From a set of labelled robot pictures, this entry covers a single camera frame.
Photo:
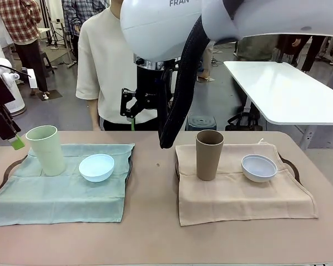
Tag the white bowl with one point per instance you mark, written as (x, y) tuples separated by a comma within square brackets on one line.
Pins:
[(259, 170)]

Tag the blue-grey plastic stool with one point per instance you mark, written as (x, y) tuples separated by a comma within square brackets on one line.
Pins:
[(202, 123)]

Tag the tall brown cup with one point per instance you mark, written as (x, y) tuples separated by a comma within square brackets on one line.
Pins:
[(209, 158)]

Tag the teal cloth mat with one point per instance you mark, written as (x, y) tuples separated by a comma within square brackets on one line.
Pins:
[(58, 199)]

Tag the person in red plaid shirt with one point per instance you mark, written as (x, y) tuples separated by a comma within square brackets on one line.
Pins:
[(16, 19)]

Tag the person in white shirt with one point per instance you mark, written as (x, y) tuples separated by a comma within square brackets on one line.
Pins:
[(312, 52)]

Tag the black bag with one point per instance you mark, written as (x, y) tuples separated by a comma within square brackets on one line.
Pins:
[(244, 123)]

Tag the person in grey coat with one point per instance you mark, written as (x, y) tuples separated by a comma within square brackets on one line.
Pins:
[(255, 47)]

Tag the person in blue plaid shirt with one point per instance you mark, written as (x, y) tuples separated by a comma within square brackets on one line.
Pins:
[(72, 14)]

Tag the person in beige top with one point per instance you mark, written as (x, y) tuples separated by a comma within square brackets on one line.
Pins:
[(100, 55)]

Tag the white table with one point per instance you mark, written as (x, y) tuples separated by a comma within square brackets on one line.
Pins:
[(288, 91)]

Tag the white air purifier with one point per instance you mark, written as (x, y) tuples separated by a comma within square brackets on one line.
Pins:
[(18, 102)]

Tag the person in dark coat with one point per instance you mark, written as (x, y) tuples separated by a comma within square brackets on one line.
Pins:
[(287, 44)]

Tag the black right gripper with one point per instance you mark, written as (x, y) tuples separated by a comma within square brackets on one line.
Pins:
[(152, 83)]

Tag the person's right forearm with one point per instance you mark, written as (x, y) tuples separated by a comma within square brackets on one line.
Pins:
[(93, 113)]

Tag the black stool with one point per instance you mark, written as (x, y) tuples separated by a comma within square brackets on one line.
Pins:
[(44, 55)]

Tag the beige cloth mat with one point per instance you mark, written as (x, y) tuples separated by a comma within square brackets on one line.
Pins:
[(238, 199)]

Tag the light blue bowl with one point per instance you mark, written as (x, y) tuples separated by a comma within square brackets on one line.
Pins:
[(97, 169)]

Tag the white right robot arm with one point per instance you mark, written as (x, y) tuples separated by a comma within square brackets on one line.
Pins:
[(161, 27)]

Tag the tall pale green cup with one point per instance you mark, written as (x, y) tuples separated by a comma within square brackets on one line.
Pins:
[(48, 152)]

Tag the person in khaki trousers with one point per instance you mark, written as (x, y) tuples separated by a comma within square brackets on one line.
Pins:
[(208, 55)]

